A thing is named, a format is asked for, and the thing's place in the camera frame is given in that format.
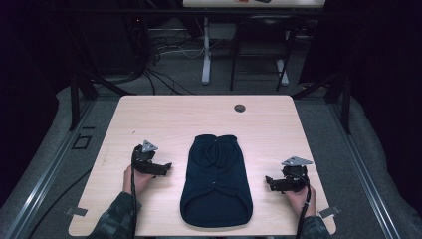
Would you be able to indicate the black metal frame strut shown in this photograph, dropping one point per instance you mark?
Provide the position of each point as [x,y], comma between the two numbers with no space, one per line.
[345,99]
[83,89]

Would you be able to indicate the black chair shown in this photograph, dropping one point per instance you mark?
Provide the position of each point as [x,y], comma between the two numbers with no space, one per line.
[262,30]

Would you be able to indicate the grey round table grommet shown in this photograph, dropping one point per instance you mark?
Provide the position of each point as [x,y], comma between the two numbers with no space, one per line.
[239,108]

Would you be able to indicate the grey tape strip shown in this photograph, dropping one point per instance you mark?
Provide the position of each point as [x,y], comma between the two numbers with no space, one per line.
[77,211]
[330,211]

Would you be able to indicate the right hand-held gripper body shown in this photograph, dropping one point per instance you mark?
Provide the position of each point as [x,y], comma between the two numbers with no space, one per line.
[293,176]

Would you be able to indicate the dark navy sleeveless garment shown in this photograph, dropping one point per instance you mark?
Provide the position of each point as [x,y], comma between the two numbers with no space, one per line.
[215,186]

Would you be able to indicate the white desk leg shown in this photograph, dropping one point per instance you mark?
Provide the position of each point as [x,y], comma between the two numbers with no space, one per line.
[282,73]
[206,56]

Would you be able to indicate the aluminium floor rail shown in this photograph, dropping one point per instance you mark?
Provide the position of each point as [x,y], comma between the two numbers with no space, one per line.
[43,179]
[365,179]

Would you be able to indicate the person's left hand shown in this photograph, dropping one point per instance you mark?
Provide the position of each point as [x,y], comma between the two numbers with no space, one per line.
[139,182]

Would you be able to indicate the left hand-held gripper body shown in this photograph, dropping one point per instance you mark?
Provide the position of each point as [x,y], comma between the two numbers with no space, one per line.
[144,160]

